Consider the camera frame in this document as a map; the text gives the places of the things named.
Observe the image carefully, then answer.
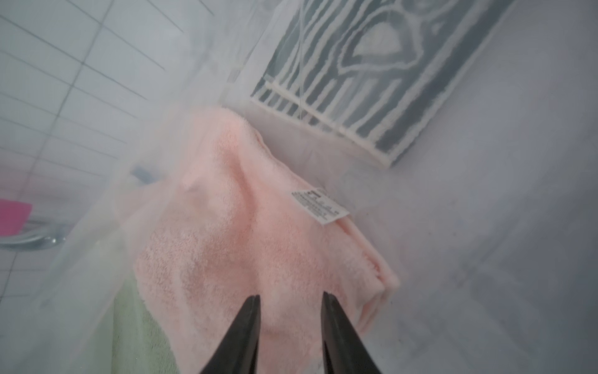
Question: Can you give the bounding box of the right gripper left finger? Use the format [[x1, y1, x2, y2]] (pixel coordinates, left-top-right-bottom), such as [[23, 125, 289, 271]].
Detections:
[[200, 295, 261, 374]]

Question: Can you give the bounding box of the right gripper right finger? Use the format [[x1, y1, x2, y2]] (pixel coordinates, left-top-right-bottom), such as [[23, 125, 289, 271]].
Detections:
[[321, 292, 381, 374]]

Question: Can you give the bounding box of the light green towel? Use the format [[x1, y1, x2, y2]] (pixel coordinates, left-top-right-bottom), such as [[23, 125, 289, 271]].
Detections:
[[112, 275, 179, 373]]

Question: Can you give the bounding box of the pink towel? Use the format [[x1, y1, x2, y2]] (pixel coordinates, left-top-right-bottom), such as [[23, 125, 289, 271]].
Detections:
[[134, 108, 399, 373]]

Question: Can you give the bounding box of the clear plastic vacuum bag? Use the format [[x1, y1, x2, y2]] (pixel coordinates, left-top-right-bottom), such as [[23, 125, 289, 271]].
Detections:
[[1, 1, 597, 373]]

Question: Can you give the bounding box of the green striped Doraemon towel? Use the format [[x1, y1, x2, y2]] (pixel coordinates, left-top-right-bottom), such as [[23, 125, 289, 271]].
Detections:
[[252, 1, 513, 168]]

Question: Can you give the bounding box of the blue and cream towel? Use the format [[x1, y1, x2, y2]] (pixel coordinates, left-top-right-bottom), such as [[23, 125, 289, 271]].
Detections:
[[130, 166, 160, 185]]

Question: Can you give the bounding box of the chrome cup holder stand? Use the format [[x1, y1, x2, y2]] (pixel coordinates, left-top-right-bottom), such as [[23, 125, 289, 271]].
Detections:
[[1, 223, 72, 252]]

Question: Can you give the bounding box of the pink plastic cup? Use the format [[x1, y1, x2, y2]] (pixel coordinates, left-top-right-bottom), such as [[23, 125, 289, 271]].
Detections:
[[0, 199, 33, 237]]

